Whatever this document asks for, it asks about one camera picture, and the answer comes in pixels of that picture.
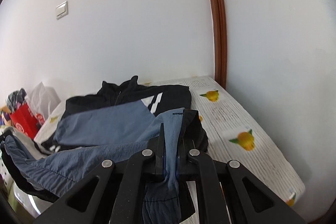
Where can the fruit-print white tablecloth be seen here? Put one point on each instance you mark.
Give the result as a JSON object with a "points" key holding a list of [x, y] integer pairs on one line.
{"points": [[233, 134]]}

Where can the black white blue jacket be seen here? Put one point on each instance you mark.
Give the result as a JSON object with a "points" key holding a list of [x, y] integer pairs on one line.
{"points": [[113, 124]]}

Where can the brown wooden door frame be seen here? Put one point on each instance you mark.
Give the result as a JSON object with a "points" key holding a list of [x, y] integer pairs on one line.
{"points": [[220, 41]]}

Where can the white wall light switch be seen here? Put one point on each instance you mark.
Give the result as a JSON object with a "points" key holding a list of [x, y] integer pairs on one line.
{"points": [[61, 10]]}

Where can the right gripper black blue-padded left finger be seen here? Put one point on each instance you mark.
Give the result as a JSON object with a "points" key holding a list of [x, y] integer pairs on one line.
{"points": [[113, 192]]}

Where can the red paper shopping bag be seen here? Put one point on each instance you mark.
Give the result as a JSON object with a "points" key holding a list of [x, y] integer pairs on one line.
{"points": [[25, 121]]}

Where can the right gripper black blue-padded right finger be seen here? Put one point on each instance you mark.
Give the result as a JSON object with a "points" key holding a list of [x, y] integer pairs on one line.
{"points": [[227, 192]]}

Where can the plaid clothes in bag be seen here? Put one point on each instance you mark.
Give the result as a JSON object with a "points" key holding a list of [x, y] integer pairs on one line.
{"points": [[16, 99]]}

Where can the white plastic bag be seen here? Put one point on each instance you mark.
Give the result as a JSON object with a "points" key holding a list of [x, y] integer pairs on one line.
{"points": [[42, 101]]}

